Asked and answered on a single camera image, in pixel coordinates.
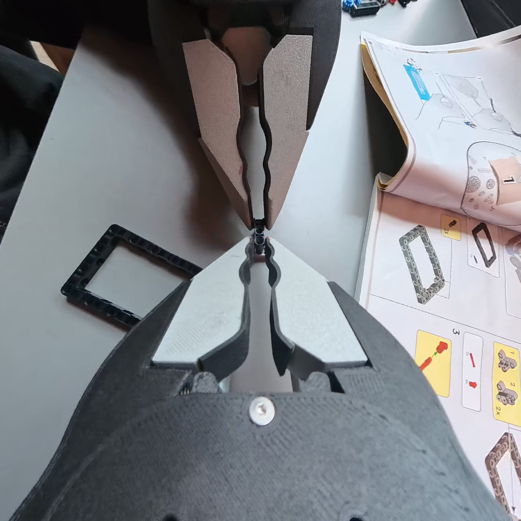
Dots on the person's left forearm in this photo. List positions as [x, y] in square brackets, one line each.
[81, 16]

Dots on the pile of small lego pieces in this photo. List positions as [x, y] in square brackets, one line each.
[366, 6]

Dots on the black rectangular lego frame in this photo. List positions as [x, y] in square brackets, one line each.
[81, 268]

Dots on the short black lego beam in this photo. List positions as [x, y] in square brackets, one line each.
[259, 236]

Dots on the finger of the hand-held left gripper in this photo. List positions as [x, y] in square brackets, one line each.
[289, 114]
[215, 114]

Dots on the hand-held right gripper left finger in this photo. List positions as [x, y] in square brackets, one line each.
[203, 317]

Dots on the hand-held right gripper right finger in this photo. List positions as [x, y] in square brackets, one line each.
[317, 321]

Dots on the lego instruction booklet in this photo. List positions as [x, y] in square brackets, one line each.
[447, 264]

